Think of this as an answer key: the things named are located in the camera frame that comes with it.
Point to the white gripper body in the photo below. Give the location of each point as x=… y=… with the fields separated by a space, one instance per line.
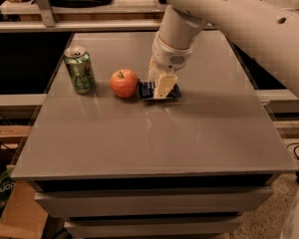
x=167 y=57

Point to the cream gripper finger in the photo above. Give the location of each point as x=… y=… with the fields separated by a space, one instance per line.
x=153 y=71
x=163 y=84

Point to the blue rxbar blueberry bar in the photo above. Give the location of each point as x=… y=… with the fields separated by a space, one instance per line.
x=146 y=91

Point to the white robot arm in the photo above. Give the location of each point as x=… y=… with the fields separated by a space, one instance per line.
x=262 y=31

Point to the red apple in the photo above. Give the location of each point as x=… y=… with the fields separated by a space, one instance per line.
x=124 y=83

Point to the green soda can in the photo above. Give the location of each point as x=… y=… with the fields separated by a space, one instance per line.
x=80 y=70

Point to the upper grey drawer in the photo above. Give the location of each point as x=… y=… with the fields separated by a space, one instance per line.
x=104 y=203

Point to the grey drawer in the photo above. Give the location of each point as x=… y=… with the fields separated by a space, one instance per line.
x=104 y=203
x=128 y=228

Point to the lower grey drawer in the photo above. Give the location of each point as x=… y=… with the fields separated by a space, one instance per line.
x=128 y=228

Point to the green printed bag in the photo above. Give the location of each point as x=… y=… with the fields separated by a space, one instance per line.
x=7 y=184

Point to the brown cardboard box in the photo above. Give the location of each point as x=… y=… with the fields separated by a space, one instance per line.
x=22 y=217

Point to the metal shelf rail frame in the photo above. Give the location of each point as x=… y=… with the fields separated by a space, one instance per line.
x=120 y=15

